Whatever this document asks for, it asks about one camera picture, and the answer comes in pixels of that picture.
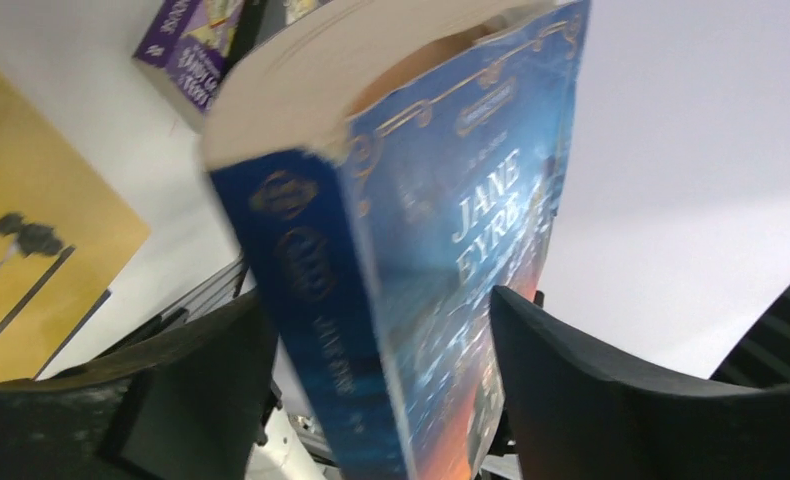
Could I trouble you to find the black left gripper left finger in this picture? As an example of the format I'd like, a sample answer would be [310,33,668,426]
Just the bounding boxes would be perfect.
[0,292,279,479]

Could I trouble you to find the purple Treehouse book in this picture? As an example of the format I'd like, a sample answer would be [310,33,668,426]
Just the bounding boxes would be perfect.
[132,0,267,132]

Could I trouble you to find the blue Jane Eyre book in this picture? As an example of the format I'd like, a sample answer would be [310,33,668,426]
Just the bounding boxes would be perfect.
[202,1,591,479]

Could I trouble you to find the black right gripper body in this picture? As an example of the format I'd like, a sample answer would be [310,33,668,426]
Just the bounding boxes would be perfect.
[711,285,790,388]

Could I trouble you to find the black Moon and Sixpence book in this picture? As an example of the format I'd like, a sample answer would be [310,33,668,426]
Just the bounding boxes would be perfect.
[222,0,329,75]

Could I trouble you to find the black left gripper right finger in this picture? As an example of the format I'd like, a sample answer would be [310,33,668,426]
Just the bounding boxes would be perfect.
[490,286,790,479]

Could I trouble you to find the yellow Little Prince book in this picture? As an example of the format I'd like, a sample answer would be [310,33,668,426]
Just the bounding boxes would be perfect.
[0,72,149,382]

